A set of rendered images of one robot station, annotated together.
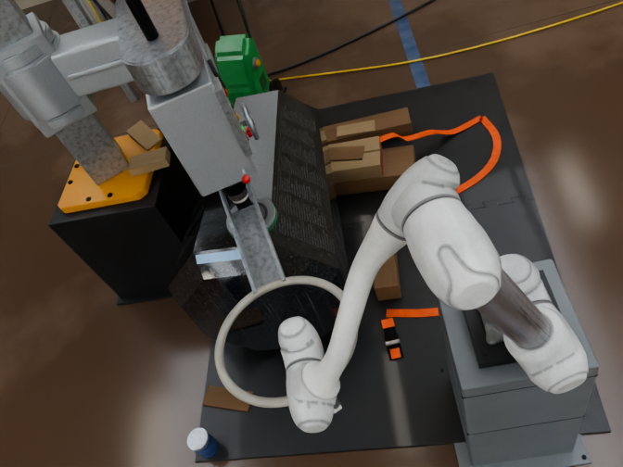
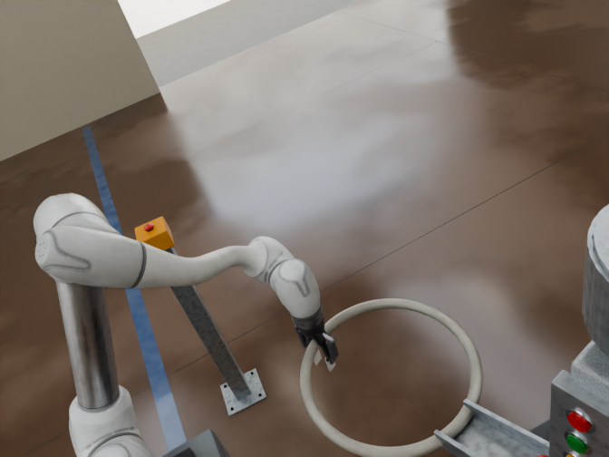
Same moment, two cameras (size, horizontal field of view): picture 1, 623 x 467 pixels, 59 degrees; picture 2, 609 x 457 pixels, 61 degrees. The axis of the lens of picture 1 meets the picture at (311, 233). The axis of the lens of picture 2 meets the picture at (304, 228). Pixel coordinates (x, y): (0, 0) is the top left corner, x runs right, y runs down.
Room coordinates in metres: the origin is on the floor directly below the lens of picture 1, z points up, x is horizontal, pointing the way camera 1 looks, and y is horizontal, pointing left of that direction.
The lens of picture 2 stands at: (1.72, -0.28, 2.11)
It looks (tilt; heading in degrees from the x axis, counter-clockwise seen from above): 36 degrees down; 152
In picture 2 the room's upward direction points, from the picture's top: 19 degrees counter-clockwise
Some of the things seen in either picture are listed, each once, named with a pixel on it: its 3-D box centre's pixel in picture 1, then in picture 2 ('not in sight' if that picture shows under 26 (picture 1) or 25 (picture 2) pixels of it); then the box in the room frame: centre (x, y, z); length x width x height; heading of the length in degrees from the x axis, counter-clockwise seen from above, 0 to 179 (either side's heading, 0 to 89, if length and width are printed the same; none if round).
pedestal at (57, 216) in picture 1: (147, 216); not in sight; (2.44, 0.83, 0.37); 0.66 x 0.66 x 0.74; 72
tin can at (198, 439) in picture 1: (202, 443); not in sight; (1.16, 0.84, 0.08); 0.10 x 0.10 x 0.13
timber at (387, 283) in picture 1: (386, 269); not in sight; (1.65, -0.28, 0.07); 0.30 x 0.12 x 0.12; 161
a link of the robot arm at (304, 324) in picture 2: not in sight; (306, 312); (0.77, 0.14, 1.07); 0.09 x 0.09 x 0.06
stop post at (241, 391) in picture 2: not in sight; (202, 321); (-0.06, 0.03, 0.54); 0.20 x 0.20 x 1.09; 72
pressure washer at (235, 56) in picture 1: (236, 59); not in sight; (3.53, 0.00, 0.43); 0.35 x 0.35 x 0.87; 57
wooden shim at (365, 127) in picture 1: (355, 129); not in sight; (2.72, -0.53, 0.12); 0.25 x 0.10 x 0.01; 69
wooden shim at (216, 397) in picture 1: (228, 398); not in sight; (1.35, 0.70, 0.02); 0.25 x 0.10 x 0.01; 58
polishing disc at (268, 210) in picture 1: (250, 217); not in sight; (1.63, 0.20, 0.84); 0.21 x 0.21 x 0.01
